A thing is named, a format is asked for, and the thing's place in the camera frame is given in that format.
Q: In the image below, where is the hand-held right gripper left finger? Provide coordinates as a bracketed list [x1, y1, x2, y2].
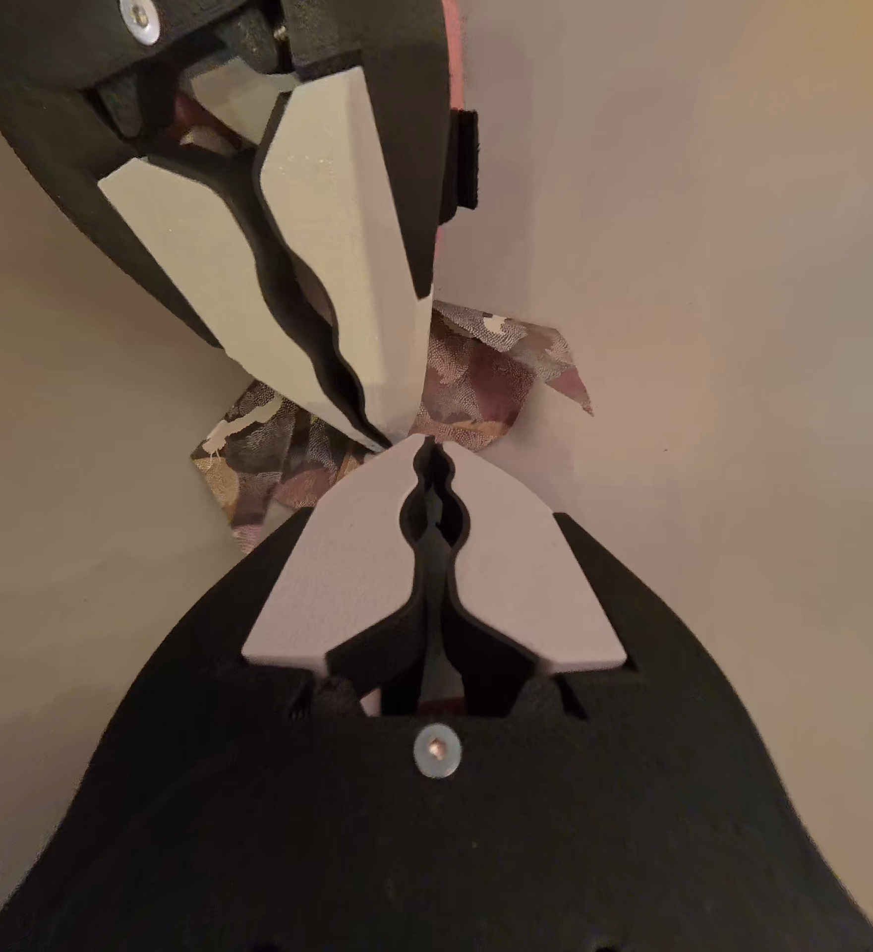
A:
[241, 435, 437, 715]

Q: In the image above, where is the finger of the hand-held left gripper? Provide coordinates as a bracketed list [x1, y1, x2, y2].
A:
[187, 63, 435, 443]
[99, 155, 394, 449]

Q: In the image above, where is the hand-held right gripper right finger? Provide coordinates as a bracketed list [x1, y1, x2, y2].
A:
[436, 439, 628, 718]

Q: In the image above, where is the patterned origami paper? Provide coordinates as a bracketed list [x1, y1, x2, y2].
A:
[175, 93, 595, 718]

